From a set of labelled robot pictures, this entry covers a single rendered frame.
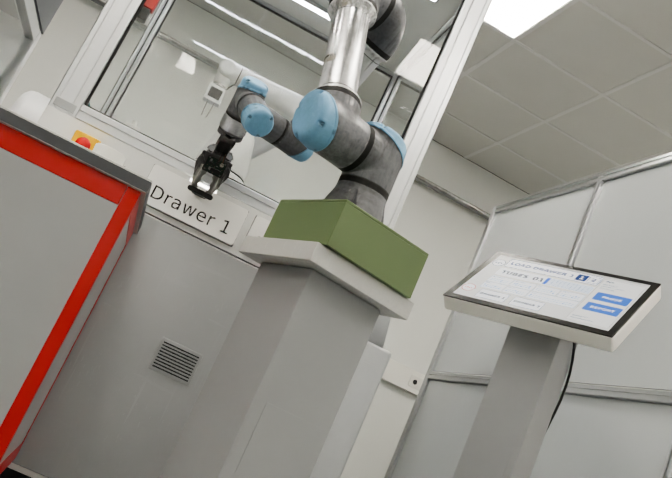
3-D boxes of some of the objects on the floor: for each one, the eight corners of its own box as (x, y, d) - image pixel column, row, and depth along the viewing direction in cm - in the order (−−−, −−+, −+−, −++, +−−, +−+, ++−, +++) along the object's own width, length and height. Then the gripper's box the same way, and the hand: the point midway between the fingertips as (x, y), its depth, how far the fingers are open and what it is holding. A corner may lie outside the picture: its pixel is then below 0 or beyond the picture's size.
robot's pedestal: (267, 677, 156) (421, 305, 175) (132, 643, 140) (317, 239, 159) (195, 611, 180) (337, 291, 199) (72, 576, 164) (239, 232, 183)
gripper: (210, 127, 217) (176, 195, 225) (247, 146, 219) (212, 213, 227) (215, 118, 225) (182, 184, 233) (251, 137, 227) (217, 201, 234)
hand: (200, 190), depth 232 cm, fingers closed on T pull, 3 cm apart
